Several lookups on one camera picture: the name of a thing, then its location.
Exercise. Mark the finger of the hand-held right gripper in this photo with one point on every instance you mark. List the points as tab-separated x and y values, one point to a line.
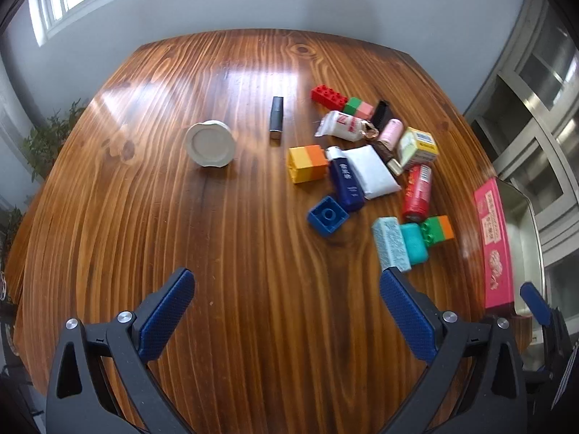
533	296

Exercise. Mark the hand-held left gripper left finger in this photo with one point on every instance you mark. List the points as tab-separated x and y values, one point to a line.
167	316

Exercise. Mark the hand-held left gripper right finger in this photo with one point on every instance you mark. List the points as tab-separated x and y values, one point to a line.
407	316

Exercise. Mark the pink tin box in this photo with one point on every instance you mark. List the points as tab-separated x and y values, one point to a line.
495	244

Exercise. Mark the blue bottle with white cap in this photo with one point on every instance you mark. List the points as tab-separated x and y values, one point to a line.
346	181

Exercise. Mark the yellow cardboard box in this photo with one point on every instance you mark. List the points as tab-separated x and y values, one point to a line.
418	147

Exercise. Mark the black comb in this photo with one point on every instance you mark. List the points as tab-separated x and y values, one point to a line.
382	115

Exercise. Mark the green and pink building block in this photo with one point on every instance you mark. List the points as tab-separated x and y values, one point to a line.
358	107

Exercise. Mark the teal block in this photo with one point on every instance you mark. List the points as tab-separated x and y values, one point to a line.
415	244

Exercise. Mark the green and orange building block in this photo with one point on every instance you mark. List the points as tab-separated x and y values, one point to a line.
438	230

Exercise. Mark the wooden desk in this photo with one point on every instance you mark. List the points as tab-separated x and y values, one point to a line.
226	235

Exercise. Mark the red can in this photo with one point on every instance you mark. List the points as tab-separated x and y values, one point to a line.
417	192

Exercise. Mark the blue building block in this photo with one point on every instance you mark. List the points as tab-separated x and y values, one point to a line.
328	215

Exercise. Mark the white tissue pack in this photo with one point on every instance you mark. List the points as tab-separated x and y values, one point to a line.
373	172

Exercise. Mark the grey glass-door cabinet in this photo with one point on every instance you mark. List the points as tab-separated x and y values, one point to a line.
543	122

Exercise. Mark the white jar lid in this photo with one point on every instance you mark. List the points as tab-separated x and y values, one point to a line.
210	143

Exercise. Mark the orange and yellow building block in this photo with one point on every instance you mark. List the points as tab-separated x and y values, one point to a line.
307	162

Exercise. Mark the pink hair roller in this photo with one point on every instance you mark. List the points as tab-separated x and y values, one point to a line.
391	132

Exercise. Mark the white packet with red print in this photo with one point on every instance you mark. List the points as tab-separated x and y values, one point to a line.
339	125

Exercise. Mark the green potted plant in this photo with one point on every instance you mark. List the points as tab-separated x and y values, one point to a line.
49	140

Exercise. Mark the black lipstick tube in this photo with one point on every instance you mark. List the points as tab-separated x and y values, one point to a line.
276	117

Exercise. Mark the red building block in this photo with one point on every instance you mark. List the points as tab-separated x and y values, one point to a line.
329	97

